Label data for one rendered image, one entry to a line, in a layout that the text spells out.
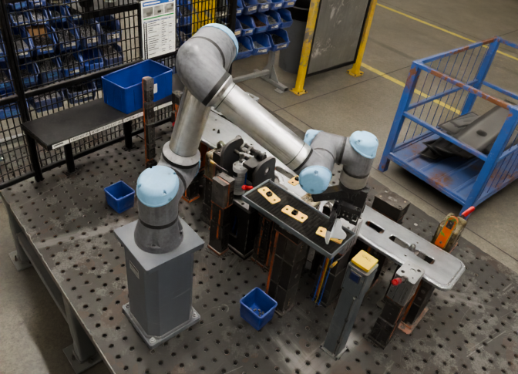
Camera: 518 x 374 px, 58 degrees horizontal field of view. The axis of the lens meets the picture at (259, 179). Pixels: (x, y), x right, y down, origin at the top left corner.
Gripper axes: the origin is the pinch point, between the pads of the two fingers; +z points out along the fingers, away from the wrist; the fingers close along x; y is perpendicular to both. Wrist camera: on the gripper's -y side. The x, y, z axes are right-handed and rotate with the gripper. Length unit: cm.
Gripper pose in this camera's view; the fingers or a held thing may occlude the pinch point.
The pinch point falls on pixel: (331, 230)
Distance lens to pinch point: 147.7
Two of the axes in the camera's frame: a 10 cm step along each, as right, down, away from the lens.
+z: -1.1, 7.9, 6.0
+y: 8.9, 3.5, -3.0
